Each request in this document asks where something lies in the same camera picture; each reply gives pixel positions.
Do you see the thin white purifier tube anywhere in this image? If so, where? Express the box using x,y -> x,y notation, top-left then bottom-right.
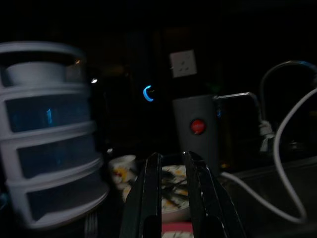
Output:
219,172 -> 308,224

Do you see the white stacked storage container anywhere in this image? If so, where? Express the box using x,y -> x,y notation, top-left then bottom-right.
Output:
0,41 -> 109,229

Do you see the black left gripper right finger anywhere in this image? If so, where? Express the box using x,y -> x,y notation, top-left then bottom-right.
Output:
184,151 -> 246,238

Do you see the chrome kitchen faucet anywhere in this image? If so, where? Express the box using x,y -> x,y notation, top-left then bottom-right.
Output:
259,60 -> 317,154

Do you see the silver fork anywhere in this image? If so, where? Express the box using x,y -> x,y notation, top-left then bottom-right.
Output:
84,213 -> 100,238

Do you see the white floral bowl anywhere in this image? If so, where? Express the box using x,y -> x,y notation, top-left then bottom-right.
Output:
123,165 -> 196,223

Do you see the thick white faucet hose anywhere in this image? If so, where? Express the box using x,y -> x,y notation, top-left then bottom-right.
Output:
273,86 -> 317,224

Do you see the grey water purifier red logo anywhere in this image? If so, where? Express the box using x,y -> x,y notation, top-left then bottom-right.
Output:
172,91 -> 263,176

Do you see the stainless steel sink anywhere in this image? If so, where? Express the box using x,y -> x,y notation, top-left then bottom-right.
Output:
220,156 -> 317,238

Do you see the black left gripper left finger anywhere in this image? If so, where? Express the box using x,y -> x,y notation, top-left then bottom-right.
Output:
120,153 -> 163,238

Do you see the white wall socket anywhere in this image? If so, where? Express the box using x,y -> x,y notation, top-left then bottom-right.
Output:
169,49 -> 198,79

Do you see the white floral mug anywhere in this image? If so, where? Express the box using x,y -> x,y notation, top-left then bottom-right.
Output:
108,155 -> 138,190

